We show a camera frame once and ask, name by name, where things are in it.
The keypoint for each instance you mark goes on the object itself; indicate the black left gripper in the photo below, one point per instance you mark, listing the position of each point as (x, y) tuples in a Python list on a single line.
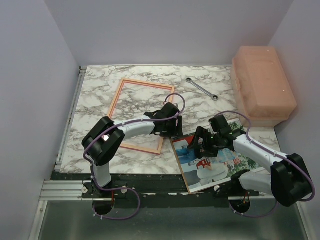
[(177, 131)]

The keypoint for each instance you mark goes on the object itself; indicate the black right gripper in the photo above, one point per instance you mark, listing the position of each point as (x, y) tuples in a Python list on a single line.
[(199, 133)]

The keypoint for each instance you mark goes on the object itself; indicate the printed photo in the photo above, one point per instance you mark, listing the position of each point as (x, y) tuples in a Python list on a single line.
[(207, 172)]

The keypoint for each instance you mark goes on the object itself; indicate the pink photo frame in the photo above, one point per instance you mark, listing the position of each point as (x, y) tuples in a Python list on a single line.
[(114, 102)]

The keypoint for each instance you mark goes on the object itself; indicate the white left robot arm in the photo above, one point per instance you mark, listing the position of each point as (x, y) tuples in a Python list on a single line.
[(105, 138)]

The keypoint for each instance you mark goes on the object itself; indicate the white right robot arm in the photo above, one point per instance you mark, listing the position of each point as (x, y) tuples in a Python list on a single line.
[(288, 179)]

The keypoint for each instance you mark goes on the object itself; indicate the silver ratchet wrench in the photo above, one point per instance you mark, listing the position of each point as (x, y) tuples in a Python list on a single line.
[(212, 96)]

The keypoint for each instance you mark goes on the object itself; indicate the translucent orange plastic box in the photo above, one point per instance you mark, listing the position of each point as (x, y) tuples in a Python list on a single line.
[(261, 89)]

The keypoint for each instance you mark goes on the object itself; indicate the aluminium extrusion rail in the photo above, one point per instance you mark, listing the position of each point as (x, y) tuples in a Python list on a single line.
[(56, 190)]

